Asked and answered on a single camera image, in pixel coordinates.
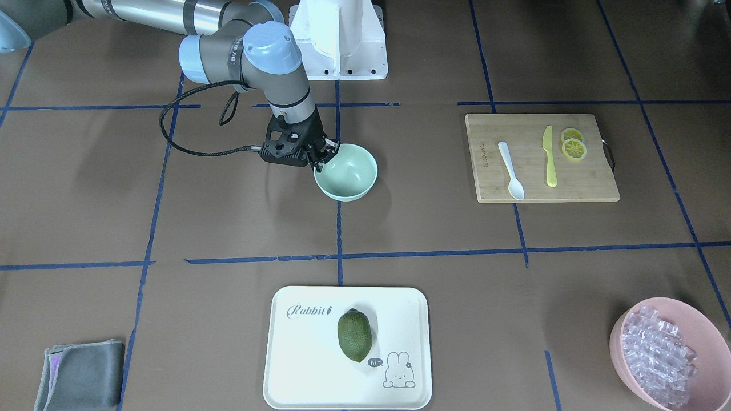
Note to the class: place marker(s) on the green lime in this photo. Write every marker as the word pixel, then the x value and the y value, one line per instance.
pixel 354 335

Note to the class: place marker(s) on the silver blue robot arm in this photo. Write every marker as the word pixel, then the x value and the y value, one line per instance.
pixel 245 45

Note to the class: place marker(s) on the yellow lemon slice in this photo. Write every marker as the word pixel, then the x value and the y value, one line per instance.
pixel 574 149
pixel 571 133

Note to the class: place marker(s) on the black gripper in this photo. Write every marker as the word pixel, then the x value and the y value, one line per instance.
pixel 312 135

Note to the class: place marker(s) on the grey folded cloth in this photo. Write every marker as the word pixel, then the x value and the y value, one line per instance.
pixel 85 376

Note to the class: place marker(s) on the cream rabbit tray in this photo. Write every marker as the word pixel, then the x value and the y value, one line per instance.
pixel 306 369

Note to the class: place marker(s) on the bamboo cutting board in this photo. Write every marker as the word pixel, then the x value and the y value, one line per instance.
pixel 588 181

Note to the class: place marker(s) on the white plastic spoon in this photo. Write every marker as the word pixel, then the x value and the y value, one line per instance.
pixel 515 187

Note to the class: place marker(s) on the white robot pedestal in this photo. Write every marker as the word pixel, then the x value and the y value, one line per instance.
pixel 341 40

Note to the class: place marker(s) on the pink bowl with ice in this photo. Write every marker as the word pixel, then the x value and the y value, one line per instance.
pixel 671 356

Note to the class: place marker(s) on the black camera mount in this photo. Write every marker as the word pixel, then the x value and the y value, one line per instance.
pixel 285 148

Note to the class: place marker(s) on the mint green bowl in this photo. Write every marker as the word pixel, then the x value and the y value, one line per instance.
pixel 349 175

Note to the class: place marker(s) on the yellow plastic knife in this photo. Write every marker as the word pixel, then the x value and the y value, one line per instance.
pixel 547 145

